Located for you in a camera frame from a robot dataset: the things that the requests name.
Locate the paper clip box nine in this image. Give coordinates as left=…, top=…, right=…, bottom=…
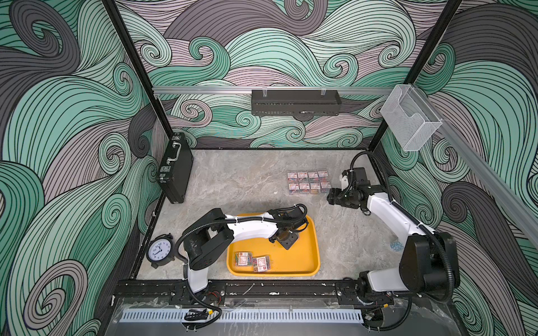
left=320, top=181, right=332, bottom=193

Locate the yellow plastic tray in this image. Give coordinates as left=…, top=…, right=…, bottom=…
left=226, top=217, right=321, bottom=277

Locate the paper clip box two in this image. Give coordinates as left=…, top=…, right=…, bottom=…
left=317, top=170, right=330, bottom=182

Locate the paper clip box five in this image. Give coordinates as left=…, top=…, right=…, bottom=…
left=288, top=183, right=300, bottom=195

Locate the paper clip box eight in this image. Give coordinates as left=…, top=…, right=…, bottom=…
left=310, top=182, right=322, bottom=194

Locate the paper clip box four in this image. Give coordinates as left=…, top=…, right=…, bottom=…
left=299, top=182, right=310, bottom=194

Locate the paper clip box seven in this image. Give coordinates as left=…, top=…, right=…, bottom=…
left=252, top=256, right=271, bottom=273

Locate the paper clip box one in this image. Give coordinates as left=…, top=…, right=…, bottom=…
left=308, top=171, right=319, bottom=183

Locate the paper clip box eleven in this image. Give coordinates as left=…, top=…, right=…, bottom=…
left=287, top=172, right=298, bottom=183

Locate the paper clip box three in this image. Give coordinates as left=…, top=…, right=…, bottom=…
left=297, top=172, right=308, bottom=183

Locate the paper clip box six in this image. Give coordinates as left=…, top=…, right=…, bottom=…
left=234, top=251, right=253, bottom=267

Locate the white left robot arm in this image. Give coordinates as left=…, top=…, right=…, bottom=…
left=174, top=204, right=309, bottom=293

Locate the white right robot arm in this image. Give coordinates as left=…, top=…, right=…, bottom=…
left=326, top=151, right=460, bottom=303

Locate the small clear dice cup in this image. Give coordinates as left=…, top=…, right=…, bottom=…
left=389, top=239, right=404, bottom=252

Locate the white round gauge dial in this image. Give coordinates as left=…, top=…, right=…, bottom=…
left=146, top=233, right=175, bottom=269

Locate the clear acrylic wall holder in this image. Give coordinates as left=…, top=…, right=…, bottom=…
left=381, top=85, right=443, bottom=152

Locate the white slotted cable duct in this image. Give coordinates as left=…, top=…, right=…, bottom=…
left=119, top=308, right=364, bottom=324

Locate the black briefcase with metal handle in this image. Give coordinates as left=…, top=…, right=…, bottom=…
left=157, top=132, right=194, bottom=204

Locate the black wall-mounted shelf tray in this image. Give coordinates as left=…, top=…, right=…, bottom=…
left=251, top=89, right=342, bottom=120

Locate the black corner frame post right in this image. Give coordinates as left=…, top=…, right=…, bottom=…
left=368, top=1, right=461, bottom=151

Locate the black corner frame post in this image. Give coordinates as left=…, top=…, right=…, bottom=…
left=102, top=0, right=174, bottom=138
left=368, top=1, right=461, bottom=151

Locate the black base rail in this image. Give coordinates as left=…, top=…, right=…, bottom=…
left=113, top=279, right=421, bottom=307

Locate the aluminium wall rail back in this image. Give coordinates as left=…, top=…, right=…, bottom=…
left=152, top=85, right=394, bottom=97

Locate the aluminium wall rail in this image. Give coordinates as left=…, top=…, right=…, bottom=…
left=411, top=85, right=537, bottom=245
left=152, top=85, right=394, bottom=97

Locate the aluminium wall rail right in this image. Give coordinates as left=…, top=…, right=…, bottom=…
left=411, top=85, right=537, bottom=245

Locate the black corner frame post left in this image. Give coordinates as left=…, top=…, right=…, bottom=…
left=102, top=0, right=174, bottom=138

